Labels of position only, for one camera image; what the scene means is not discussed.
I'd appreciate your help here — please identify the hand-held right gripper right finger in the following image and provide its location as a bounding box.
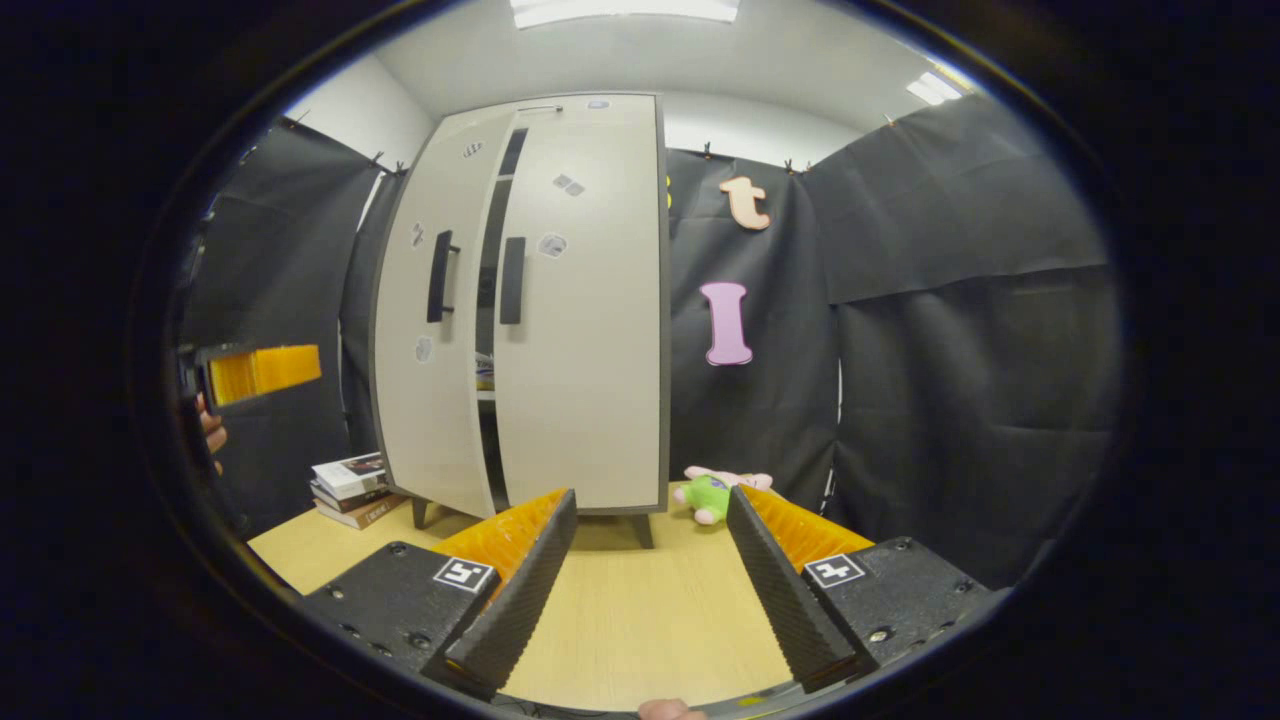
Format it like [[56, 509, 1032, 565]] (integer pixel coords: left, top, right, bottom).
[[724, 484, 992, 695]]

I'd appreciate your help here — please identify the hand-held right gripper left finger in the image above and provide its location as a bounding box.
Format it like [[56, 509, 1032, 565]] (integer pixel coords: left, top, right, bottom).
[[298, 487, 580, 699]]

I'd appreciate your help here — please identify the white shoe cabinet door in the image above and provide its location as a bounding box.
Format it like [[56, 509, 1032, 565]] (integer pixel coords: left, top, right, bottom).
[[493, 95, 661, 513], [372, 108, 521, 519]]

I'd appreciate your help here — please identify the white shoe cabinet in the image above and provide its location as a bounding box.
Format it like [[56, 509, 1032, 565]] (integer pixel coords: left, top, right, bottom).
[[370, 92, 671, 549]]

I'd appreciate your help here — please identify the green and pink plush toy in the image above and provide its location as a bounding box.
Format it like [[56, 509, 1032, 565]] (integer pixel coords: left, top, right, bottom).
[[672, 465, 776, 527]]

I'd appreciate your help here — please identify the white cover book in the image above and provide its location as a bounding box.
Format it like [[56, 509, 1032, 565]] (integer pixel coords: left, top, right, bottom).
[[310, 452, 389, 493]]

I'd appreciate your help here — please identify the dark cover book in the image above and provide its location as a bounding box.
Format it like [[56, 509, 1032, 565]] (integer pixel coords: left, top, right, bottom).
[[310, 482, 393, 513]]

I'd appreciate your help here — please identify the black backdrop cloth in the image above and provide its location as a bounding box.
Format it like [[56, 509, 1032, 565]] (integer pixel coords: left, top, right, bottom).
[[175, 95, 1126, 591]]

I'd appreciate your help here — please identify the ceiling light panel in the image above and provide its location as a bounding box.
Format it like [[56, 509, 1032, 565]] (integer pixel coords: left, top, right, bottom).
[[905, 70, 966, 106], [510, 0, 741, 29]]

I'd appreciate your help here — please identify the black door handle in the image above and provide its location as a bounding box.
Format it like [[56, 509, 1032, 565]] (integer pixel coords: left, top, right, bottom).
[[499, 237, 527, 326], [427, 230, 461, 324]]

